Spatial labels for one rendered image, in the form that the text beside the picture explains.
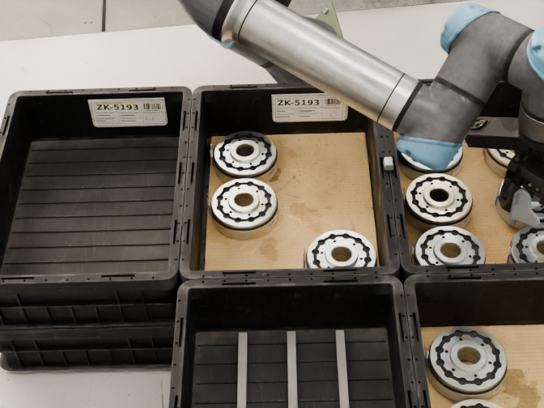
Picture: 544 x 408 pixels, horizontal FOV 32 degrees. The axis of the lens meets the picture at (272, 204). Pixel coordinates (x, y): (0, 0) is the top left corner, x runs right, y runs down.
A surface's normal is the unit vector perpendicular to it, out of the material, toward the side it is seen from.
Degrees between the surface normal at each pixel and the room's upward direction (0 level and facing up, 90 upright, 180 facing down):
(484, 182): 0
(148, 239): 0
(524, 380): 0
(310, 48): 41
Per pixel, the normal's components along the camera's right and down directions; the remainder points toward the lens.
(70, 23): -0.04, -0.67
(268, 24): -0.12, -0.04
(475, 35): -0.54, -0.10
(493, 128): -0.47, -0.77
